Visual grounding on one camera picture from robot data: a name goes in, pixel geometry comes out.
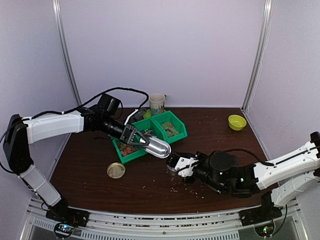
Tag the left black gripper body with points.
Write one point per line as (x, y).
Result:
(125, 133)

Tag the gold round lid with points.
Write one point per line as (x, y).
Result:
(115, 170)

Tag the right aluminium frame post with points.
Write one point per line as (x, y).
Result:
(261, 46)

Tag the left aluminium frame post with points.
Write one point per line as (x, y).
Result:
(65, 52)

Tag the patterned ceramic mug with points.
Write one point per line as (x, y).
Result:
(157, 103)

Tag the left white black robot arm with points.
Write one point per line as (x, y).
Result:
(22, 132)

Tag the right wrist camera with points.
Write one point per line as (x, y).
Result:
(185, 164)

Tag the aluminium frame post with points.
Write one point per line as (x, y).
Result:
(261, 46)
(65, 52)

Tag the front aluminium rail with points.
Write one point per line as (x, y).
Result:
(218, 225)

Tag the clear plastic round container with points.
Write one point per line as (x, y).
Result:
(171, 162)

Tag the lime green bowl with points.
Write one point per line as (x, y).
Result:
(236, 122)

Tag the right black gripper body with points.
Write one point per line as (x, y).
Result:
(201, 156)

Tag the green candy bin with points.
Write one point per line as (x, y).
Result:
(127, 153)
(155, 129)
(173, 128)

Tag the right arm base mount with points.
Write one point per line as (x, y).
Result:
(258, 215)

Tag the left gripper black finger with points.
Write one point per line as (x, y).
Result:
(141, 142)
(142, 133)

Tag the silver metal scoop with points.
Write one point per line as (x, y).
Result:
(157, 147)

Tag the green saucer plate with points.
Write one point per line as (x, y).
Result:
(148, 114)

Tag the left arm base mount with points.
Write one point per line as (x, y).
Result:
(71, 216)

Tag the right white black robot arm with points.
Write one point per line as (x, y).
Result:
(221, 172)

